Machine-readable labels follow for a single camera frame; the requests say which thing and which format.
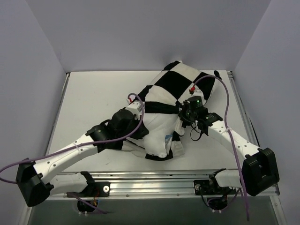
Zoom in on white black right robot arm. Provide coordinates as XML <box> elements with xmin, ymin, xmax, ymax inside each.
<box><xmin>179</xmin><ymin>96</ymin><xmax>280</xmax><ymax>196</ymax></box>

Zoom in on thin black wire loop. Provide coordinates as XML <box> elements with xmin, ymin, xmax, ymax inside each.
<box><xmin>189</xmin><ymin>121</ymin><xmax>206</xmax><ymax>142</ymax></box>

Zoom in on black white checkered pillowcase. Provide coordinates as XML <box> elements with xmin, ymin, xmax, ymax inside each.
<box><xmin>121</xmin><ymin>61</ymin><xmax>220</xmax><ymax>161</ymax></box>

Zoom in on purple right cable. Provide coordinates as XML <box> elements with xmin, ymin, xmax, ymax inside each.
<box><xmin>189</xmin><ymin>75</ymin><xmax>250</xmax><ymax>221</ymax></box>

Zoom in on aluminium right side rail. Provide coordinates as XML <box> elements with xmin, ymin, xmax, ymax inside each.
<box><xmin>227</xmin><ymin>71</ymin><xmax>260</xmax><ymax>147</ymax></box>

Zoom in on aluminium rail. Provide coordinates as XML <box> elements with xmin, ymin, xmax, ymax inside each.
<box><xmin>47</xmin><ymin>170</ymin><xmax>280</xmax><ymax>200</ymax></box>
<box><xmin>227</xmin><ymin>71</ymin><xmax>260</xmax><ymax>147</ymax></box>
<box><xmin>45</xmin><ymin>73</ymin><xmax>70</xmax><ymax>156</ymax></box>

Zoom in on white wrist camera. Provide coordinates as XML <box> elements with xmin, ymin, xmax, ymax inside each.
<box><xmin>126</xmin><ymin>101</ymin><xmax>143</xmax><ymax>118</ymax></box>
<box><xmin>189</xmin><ymin>87</ymin><xmax>203</xmax><ymax>97</ymax></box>

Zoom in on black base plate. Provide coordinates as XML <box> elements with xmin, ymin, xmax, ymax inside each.
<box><xmin>193</xmin><ymin>180</ymin><xmax>211</xmax><ymax>195</ymax></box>
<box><xmin>91</xmin><ymin>181</ymin><xmax>111</xmax><ymax>197</ymax></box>

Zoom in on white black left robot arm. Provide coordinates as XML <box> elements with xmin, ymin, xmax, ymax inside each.
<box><xmin>15</xmin><ymin>104</ymin><xmax>149</xmax><ymax>207</ymax></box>

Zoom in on aluminium front rail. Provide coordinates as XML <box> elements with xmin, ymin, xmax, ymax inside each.
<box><xmin>47</xmin><ymin>170</ymin><xmax>280</xmax><ymax>200</ymax></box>

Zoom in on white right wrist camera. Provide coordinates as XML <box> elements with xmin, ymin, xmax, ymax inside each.
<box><xmin>189</xmin><ymin>87</ymin><xmax>203</xmax><ymax>97</ymax></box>

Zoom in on white pillow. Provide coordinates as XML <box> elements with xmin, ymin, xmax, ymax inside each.
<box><xmin>143</xmin><ymin>113</ymin><xmax>185</xmax><ymax>158</ymax></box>

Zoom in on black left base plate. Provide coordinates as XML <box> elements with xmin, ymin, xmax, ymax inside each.
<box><xmin>91</xmin><ymin>181</ymin><xmax>111</xmax><ymax>197</ymax></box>

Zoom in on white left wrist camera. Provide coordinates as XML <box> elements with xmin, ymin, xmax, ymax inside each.
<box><xmin>126</xmin><ymin>101</ymin><xmax>143</xmax><ymax>118</ymax></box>

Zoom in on aluminium left side rail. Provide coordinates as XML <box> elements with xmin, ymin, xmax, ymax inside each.
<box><xmin>45</xmin><ymin>73</ymin><xmax>70</xmax><ymax>156</ymax></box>

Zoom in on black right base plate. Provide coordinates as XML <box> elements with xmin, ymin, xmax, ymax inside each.
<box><xmin>193</xmin><ymin>180</ymin><xmax>211</xmax><ymax>195</ymax></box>

